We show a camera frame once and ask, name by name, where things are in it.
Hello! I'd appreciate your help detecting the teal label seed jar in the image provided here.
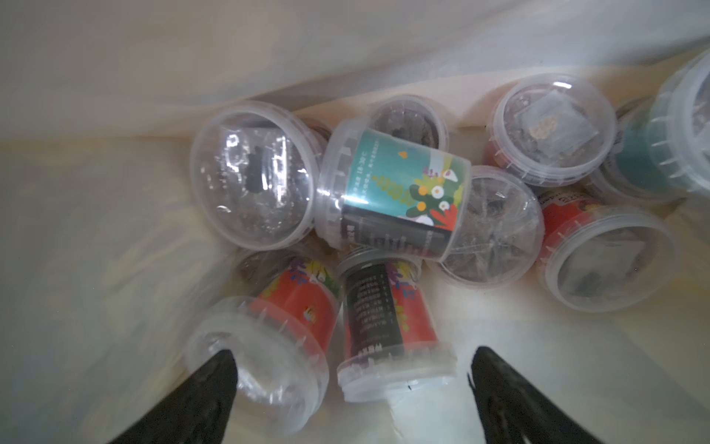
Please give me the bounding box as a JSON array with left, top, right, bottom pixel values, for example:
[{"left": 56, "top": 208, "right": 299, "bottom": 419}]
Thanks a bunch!
[{"left": 314, "top": 118, "right": 471, "bottom": 262}]

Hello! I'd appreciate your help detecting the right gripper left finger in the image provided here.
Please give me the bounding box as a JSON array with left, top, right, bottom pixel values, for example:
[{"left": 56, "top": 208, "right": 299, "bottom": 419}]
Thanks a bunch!
[{"left": 113, "top": 350, "right": 239, "bottom": 444}]

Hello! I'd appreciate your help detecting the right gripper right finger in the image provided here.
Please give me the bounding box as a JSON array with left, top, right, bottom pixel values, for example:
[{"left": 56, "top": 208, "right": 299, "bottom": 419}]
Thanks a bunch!
[{"left": 468, "top": 346, "right": 599, "bottom": 443}]

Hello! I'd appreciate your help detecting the red label seed jar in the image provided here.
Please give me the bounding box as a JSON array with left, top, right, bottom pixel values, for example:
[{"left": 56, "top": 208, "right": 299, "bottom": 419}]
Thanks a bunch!
[
  {"left": 184, "top": 256, "right": 340, "bottom": 435},
  {"left": 337, "top": 247, "right": 457, "bottom": 403}
]

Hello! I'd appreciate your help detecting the clear lid seed jar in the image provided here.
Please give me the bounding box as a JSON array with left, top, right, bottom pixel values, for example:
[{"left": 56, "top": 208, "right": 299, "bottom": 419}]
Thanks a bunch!
[{"left": 189, "top": 101, "right": 327, "bottom": 251}]

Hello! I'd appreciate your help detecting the seed jar in bag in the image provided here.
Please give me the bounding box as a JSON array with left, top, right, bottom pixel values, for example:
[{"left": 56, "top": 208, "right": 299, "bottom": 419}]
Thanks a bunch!
[
  {"left": 427, "top": 166, "right": 545, "bottom": 289},
  {"left": 582, "top": 51, "right": 709, "bottom": 207},
  {"left": 484, "top": 73, "right": 617, "bottom": 188}
]

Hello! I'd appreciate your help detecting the cream canvas tote bag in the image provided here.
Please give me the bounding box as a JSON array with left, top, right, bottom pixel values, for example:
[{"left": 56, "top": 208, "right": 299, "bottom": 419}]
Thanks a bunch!
[{"left": 1, "top": 1, "right": 709, "bottom": 443}]

